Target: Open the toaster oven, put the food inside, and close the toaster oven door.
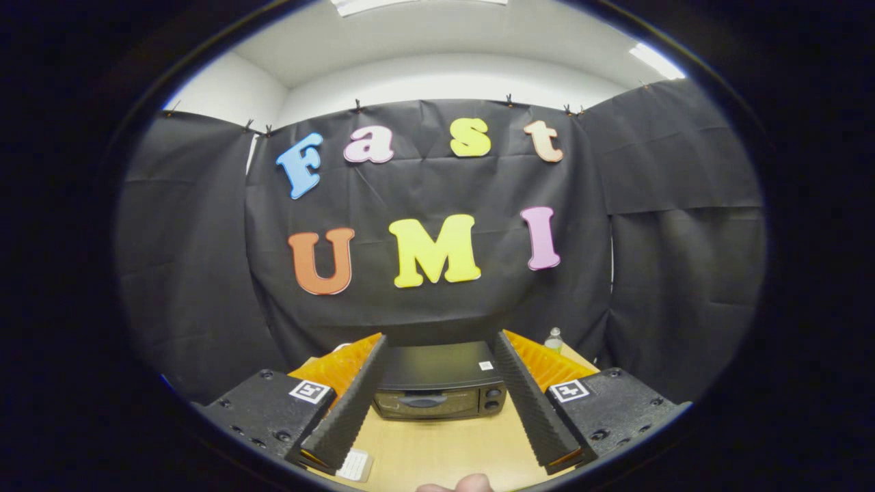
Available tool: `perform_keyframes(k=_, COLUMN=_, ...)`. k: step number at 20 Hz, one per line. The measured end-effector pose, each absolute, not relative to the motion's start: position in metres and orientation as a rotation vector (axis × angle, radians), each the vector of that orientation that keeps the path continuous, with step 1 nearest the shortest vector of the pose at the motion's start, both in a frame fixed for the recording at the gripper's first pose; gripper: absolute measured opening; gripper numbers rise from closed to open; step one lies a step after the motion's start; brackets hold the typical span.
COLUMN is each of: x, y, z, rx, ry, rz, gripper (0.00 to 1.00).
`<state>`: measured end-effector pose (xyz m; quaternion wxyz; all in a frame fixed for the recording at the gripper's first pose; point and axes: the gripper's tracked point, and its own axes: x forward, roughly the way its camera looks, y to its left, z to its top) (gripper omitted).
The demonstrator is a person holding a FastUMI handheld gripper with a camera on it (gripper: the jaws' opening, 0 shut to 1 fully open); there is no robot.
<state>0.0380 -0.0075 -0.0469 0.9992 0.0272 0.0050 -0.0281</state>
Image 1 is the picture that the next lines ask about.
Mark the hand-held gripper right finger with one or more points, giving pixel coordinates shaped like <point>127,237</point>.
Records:
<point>526,403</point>

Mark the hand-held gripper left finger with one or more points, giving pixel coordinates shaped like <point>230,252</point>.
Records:
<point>352,403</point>

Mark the black toaster oven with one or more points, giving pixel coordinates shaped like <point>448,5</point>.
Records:
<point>437,365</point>

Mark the white food tray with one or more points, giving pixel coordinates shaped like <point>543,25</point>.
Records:
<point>355,466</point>

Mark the green drink bottle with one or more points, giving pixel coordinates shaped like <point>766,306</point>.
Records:
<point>554,340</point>

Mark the ceiling light panel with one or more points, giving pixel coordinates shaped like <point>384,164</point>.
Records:
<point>417,4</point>
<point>656,60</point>

